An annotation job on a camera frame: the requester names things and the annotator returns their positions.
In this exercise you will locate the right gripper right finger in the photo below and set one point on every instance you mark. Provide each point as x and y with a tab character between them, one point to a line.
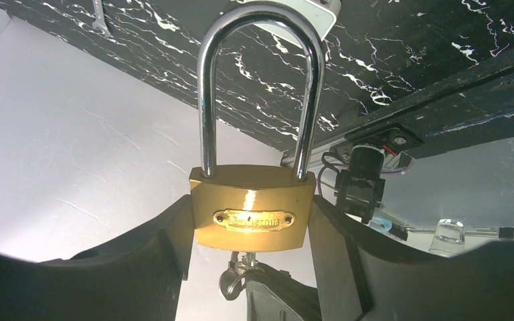
362	274

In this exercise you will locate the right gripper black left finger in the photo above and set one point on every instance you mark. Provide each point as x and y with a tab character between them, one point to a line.
135	276

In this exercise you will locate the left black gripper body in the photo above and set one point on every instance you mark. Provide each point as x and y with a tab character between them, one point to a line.
274	295

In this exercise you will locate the large brass padlock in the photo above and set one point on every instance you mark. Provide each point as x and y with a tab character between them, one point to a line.
255	208

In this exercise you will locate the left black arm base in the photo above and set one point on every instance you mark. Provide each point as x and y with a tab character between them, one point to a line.
358	186

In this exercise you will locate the silver open-end wrench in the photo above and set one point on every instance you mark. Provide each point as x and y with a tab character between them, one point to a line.
99	23

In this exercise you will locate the white rectangular box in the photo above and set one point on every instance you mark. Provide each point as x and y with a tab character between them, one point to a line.
322	15

